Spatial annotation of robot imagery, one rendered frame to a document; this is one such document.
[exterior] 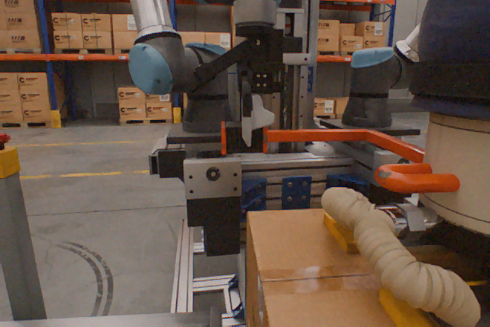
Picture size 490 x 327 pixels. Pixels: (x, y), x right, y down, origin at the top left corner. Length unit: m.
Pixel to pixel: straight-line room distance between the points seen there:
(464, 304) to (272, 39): 0.46
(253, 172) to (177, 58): 0.37
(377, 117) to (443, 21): 0.60
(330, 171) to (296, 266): 0.54
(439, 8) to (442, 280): 0.28
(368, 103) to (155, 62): 0.61
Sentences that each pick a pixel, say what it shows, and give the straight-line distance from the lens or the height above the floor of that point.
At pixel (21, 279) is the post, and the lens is 1.14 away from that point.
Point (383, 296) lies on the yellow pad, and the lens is 0.39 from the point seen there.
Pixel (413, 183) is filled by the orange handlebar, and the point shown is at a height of 1.08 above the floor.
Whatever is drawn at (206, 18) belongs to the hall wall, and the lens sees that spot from 8.89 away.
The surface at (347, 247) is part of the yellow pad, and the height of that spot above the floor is 0.96.
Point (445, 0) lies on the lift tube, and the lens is 0.42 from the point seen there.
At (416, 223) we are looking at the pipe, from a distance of 0.41.
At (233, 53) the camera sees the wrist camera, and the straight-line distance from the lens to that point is 0.56.
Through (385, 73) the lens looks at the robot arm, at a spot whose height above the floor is 1.20.
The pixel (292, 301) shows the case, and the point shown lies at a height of 0.95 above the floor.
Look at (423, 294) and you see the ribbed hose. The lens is 0.32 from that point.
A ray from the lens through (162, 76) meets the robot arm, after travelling 0.72.
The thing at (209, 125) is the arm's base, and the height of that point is 1.06.
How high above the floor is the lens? 1.19
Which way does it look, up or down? 14 degrees down
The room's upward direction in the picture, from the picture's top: straight up
